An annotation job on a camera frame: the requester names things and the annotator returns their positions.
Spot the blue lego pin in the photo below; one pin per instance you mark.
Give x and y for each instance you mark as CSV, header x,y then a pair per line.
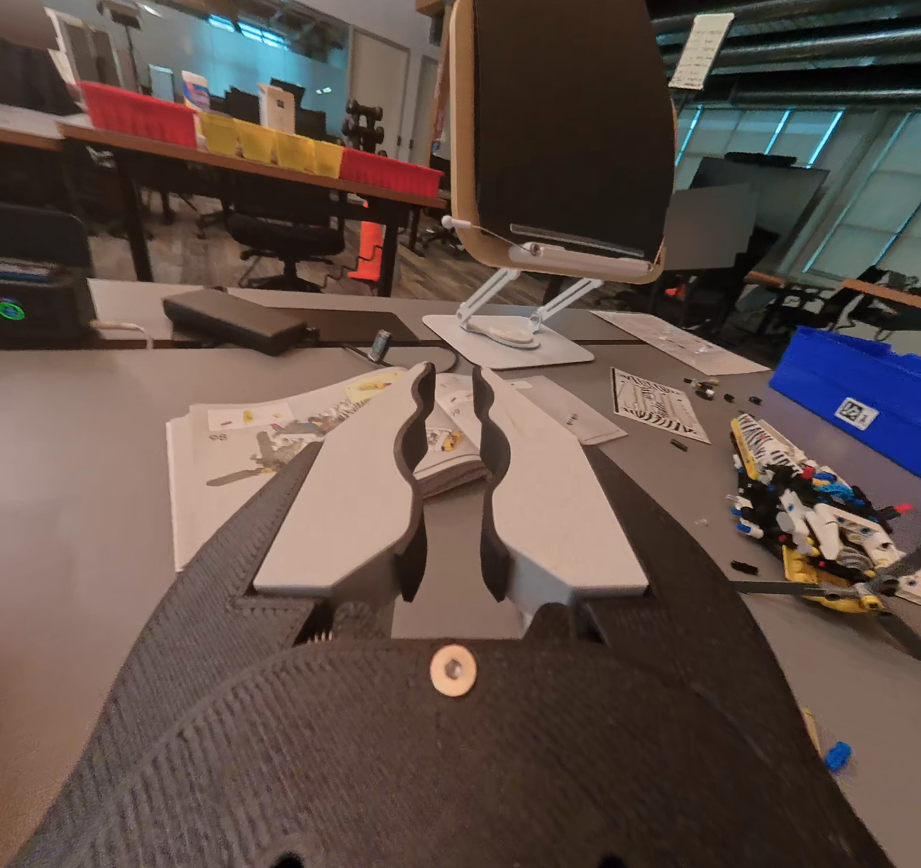
x,y
837,756

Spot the red storage bin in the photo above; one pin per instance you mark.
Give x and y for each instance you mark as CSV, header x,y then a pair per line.
x,y
137,116
388,174

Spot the clear plastic bag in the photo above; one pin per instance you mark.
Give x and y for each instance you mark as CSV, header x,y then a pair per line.
x,y
683,343

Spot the orange traffic cone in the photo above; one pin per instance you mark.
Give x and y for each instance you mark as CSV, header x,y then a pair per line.
x,y
368,249

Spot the black dumbbell rack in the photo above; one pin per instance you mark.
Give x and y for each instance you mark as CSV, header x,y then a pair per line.
x,y
363,127

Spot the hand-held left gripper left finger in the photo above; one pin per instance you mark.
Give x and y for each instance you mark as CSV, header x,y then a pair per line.
x,y
345,508

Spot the zebra striped lego helicopter model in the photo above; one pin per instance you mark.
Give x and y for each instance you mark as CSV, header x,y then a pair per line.
x,y
806,508

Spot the black office chair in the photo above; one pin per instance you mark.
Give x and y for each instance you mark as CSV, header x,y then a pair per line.
x,y
288,235

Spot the lego instruction booklet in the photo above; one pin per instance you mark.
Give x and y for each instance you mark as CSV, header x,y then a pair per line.
x,y
237,451

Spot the wooden table with bins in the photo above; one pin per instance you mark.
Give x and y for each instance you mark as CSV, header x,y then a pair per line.
x,y
252,167

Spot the black charger box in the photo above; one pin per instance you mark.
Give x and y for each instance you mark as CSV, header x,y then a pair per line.
x,y
43,307

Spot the yellow storage bin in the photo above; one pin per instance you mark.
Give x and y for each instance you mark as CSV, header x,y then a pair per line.
x,y
257,141
329,159
217,134
295,152

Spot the white paper note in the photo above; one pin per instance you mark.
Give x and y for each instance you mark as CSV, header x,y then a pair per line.
x,y
701,51

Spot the grey panel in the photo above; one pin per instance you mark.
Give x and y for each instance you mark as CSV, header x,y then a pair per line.
x,y
741,213

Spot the zebra sticker sheet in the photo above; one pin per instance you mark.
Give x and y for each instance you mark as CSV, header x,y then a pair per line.
x,y
658,407

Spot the black power adapter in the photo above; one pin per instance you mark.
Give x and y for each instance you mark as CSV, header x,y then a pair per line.
x,y
230,321

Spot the black tablet in tan case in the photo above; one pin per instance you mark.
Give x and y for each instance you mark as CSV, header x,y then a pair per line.
x,y
568,91

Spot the blue storage bin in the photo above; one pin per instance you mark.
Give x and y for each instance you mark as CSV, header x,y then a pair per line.
x,y
813,379

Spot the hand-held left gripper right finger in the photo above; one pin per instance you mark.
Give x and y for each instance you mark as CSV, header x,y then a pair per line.
x,y
561,515

